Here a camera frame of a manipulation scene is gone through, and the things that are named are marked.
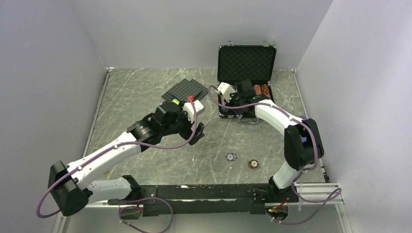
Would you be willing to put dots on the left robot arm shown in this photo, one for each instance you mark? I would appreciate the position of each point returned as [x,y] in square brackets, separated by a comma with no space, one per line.
[74,185]

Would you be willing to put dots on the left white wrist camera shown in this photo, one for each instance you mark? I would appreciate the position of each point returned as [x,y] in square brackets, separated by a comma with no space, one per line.
[192,107]

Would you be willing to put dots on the purple cylinder object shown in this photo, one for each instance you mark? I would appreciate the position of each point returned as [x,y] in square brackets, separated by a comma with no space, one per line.
[303,133]

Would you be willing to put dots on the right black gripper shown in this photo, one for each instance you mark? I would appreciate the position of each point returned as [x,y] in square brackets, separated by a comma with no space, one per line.
[235,95]

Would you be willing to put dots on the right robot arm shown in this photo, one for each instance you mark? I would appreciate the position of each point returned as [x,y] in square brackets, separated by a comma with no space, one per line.
[303,147]

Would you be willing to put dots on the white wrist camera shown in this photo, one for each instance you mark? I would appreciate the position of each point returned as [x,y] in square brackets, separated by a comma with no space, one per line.
[192,107]
[226,92]

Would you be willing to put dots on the dark foam pad top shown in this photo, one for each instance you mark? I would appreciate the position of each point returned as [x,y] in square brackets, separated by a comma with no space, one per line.
[179,91]

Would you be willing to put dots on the red chip stack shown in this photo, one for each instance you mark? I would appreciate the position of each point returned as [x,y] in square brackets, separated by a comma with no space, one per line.
[257,89]

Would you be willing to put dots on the yellow-green dice block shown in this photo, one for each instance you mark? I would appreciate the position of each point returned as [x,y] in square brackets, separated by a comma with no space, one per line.
[176,101]

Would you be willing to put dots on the black base frame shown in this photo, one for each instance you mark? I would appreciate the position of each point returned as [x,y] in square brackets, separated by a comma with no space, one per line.
[251,198]

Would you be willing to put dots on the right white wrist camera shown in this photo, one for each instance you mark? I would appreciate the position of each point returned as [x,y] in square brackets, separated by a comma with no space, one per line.
[226,92]

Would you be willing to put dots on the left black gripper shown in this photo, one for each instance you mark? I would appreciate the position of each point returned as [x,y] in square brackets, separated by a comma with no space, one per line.
[187,133]

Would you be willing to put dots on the black poker case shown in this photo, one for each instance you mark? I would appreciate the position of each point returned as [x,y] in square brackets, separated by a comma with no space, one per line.
[246,62]

